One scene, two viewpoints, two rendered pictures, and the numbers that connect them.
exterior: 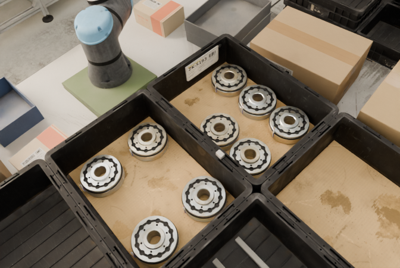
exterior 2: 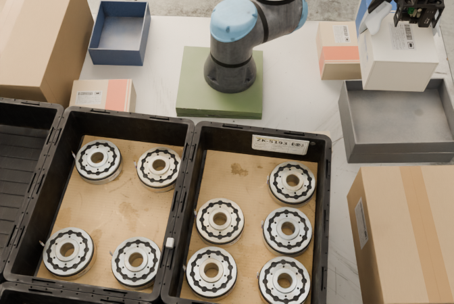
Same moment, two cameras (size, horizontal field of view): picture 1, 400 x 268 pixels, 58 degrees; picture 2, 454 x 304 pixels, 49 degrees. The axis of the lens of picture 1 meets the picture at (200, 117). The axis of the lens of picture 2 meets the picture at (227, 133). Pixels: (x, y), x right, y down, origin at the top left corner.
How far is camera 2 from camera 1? 0.48 m
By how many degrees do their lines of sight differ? 26
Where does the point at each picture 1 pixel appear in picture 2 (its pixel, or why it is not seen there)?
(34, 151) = (95, 90)
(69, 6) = not seen: outside the picture
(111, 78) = (217, 80)
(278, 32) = (403, 184)
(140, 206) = (94, 215)
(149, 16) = (322, 46)
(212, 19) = (380, 103)
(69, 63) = not seen: hidden behind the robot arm
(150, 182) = (123, 205)
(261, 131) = (256, 262)
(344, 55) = (437, 281)
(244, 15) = (421, 130)
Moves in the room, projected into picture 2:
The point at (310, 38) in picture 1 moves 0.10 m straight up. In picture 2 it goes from (428, 225) to (446, 206)
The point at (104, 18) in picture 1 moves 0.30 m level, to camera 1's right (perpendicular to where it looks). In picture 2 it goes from (242, 21) to (338, 91)
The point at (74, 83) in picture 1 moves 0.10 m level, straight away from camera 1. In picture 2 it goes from (192, 55) to (204, 31)
